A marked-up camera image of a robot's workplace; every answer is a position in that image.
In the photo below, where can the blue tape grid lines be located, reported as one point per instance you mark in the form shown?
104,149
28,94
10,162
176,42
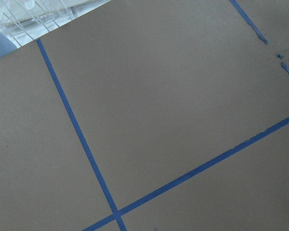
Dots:
182,111

